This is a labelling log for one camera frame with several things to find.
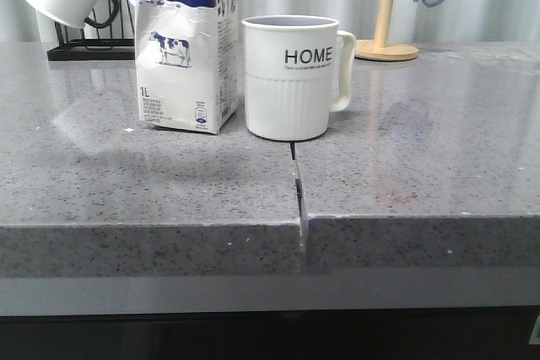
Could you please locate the white blue milk carton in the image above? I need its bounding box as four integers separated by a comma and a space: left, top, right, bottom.
133, 0, 239, 134

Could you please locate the black metal rack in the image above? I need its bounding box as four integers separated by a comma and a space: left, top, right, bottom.
47, 0, 135, 62

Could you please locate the white HOME mug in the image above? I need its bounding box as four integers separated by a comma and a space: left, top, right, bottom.
242, 15, 356, 142

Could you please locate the wooden mug tree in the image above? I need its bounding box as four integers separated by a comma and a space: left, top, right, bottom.
355, 0, 419, 62

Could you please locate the white black-handled mug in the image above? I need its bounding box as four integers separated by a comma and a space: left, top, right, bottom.
25, 0, 120, 29

